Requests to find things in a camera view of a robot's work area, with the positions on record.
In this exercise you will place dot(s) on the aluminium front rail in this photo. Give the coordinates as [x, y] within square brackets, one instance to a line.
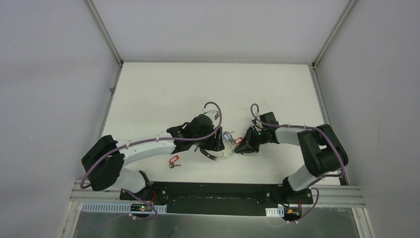
[338, 196]

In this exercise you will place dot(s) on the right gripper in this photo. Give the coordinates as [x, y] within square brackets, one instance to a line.
[247, 139]

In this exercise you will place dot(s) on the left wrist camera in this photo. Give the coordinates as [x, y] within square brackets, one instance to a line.
[213, 115]

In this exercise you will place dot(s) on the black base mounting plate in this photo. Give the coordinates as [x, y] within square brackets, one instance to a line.
[213, 206]

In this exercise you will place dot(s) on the red tag on plate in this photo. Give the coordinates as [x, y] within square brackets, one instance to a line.
[238, 140]

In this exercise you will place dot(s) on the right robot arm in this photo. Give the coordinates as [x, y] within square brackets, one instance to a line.
[321, 150]

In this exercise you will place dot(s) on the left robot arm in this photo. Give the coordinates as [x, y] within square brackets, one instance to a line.
[105, 163]

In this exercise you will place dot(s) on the red tag key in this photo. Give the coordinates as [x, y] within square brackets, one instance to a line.
[172, 163]

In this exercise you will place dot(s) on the metal keyring plate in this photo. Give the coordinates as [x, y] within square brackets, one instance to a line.
[225, 150]

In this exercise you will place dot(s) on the blue tag on plate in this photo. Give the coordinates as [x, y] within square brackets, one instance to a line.
[227, 136]

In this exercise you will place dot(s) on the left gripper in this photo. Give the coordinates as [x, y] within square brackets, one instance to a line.
[214, 143]

